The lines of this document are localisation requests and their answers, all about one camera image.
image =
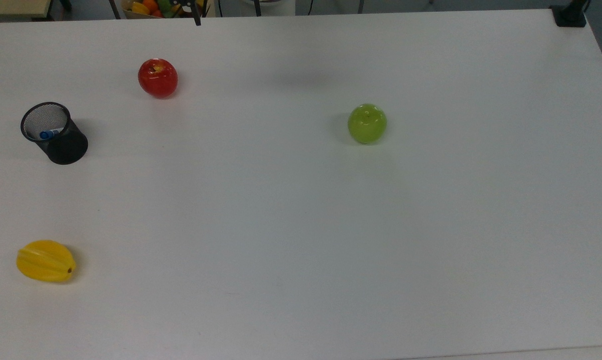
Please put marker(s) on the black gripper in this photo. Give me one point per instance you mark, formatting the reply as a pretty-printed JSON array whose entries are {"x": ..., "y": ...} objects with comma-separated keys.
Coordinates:
[{"x": 183, "y": 2}]

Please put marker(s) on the white marker pen blue cap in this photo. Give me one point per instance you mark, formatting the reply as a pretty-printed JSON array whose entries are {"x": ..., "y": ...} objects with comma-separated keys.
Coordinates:
[{"x": 47, "y": 134}]

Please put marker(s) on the black mesh pen cup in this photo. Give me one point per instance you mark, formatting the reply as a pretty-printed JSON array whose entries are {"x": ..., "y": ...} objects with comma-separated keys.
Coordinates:
[{"x": 69, "y": 149}]

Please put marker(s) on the box of toy fruits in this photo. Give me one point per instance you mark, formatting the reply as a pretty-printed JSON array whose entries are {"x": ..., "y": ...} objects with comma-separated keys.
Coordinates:
[{"x": 143, "y": 7}]

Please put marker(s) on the red apple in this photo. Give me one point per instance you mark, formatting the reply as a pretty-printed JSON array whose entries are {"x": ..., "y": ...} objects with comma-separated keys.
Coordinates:
[{"x": 157, "y": 78}]

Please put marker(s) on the wooden side table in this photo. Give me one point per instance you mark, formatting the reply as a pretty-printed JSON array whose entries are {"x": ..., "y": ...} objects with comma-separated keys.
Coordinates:
[{"x": 13, "y": 7}]

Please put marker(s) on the green apple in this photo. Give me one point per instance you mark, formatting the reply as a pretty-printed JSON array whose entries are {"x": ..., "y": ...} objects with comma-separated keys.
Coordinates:
[{"x": 366, "y": 124}]

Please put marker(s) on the yellow starfruit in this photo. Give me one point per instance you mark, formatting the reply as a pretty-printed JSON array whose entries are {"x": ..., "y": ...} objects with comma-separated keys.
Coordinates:
[{"x": 45, "y": 261}]

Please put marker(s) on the black clamp mount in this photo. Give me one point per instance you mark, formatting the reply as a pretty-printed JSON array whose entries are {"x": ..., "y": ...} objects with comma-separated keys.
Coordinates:
[{"x": 569, "y": 16}]

